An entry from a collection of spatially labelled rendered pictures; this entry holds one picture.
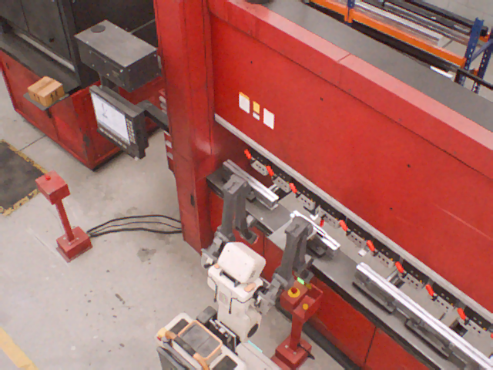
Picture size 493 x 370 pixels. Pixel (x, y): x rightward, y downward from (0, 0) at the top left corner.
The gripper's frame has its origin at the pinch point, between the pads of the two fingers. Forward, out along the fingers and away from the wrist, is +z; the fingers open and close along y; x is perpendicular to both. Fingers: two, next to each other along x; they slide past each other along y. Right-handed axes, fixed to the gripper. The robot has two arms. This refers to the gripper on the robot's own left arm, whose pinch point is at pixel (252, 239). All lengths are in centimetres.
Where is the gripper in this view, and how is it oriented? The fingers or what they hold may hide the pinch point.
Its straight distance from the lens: 364.4
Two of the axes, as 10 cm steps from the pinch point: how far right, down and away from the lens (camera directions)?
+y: -7.4, -4.9, 4.6
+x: -6.0, 7.9, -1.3
